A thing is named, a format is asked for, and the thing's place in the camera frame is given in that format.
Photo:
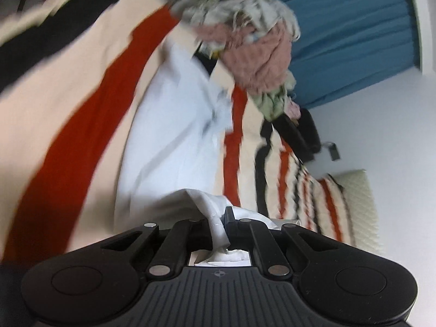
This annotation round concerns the striped blanket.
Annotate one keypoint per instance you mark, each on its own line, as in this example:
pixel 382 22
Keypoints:
pixel 68 92

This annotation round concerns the cream quilted headboard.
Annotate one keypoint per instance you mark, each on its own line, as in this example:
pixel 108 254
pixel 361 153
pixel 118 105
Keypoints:
pixel 361 204

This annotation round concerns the pale green blanket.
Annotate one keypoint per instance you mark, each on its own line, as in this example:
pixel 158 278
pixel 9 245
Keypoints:
pixel 272 104

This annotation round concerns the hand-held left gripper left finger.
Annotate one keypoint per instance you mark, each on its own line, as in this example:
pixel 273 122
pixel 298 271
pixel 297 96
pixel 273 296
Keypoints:
pixel 201 231

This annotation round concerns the black armchair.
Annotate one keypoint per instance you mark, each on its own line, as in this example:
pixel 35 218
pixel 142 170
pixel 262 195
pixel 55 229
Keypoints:
pixel 306 133

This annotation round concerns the grey white hoodie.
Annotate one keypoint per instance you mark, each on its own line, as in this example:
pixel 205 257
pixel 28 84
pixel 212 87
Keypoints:
pixel 269 10

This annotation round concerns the small pink cloth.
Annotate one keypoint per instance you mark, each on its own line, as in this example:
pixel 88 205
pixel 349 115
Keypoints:
pixel 293 109

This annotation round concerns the wide blue curtain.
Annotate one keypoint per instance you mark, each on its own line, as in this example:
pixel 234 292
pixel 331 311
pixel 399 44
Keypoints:
pixel 340 24

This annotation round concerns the white t-shirt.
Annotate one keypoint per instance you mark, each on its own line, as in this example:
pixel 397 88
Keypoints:
pixel 170 136

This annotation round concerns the wall outlet with charger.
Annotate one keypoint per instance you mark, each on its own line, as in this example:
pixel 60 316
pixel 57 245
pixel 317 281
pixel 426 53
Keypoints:
pixel 333 151

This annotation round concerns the pink fluffy blanket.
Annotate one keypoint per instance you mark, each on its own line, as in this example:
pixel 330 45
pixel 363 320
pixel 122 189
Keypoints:
pixel 259 64

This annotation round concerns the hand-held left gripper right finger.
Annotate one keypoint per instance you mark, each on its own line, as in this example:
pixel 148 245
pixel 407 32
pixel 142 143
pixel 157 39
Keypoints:
pixel 238 231

